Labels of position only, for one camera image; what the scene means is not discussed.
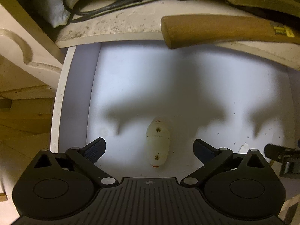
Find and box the white open drawer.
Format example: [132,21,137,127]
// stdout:
[51,41,299,180]

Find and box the wooden hammer handle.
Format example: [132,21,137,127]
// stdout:
[160,14,299,49]

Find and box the white oval device orange button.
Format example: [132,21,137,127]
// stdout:
[145,118,171,168]

